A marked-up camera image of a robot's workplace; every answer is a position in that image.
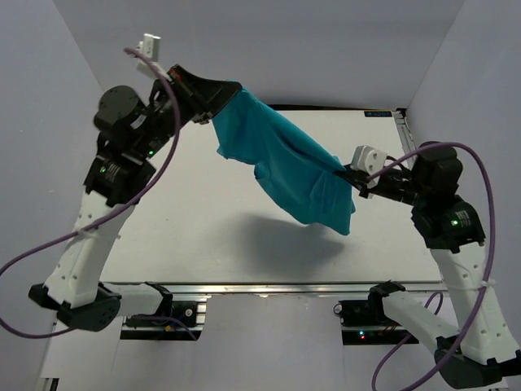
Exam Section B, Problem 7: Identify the teal t-shirt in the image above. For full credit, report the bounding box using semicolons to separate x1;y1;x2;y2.
212;89;356;235

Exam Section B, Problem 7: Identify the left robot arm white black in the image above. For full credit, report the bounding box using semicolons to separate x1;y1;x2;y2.
28;65;242;332

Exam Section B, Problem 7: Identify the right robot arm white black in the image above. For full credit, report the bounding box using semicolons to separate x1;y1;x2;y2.
340;142;520;389

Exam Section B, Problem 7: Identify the blue table corner label right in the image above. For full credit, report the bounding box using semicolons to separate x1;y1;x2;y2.
364;111;393;118

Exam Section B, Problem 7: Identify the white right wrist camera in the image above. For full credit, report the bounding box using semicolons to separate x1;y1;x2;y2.
350;145;387;175

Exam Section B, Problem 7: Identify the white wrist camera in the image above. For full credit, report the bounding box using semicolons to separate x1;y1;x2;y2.
136;33;161;62
350;145;387;175

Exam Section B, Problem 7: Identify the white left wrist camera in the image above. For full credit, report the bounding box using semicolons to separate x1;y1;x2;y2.
136;33;161;62

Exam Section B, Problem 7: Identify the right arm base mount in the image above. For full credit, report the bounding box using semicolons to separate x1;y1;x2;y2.
333;300;407;346

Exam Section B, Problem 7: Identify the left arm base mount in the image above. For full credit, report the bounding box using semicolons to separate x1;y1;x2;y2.
120;292;209;341

